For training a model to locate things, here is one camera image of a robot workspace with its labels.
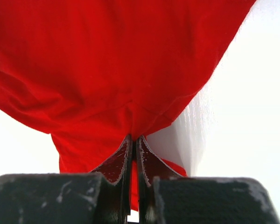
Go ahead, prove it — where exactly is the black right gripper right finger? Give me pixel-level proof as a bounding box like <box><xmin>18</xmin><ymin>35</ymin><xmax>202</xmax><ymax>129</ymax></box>
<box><xmin>135</xmin><ymin>137</ymin><xmax>280</xmax><ymax>224</ymax></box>

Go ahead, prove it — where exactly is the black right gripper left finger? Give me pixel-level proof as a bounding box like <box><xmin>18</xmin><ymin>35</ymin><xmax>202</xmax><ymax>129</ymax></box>
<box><xmin>0</xmin><ymin>136</ymin><xmax>132</xmax><ymax>224</ymax></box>

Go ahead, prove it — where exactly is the bright red t-shirt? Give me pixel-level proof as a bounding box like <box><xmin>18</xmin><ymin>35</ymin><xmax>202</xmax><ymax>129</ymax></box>
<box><xmin>0</xmin><ymin>0</ymin><xmax>257</xmax><ymax>213</ymax></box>

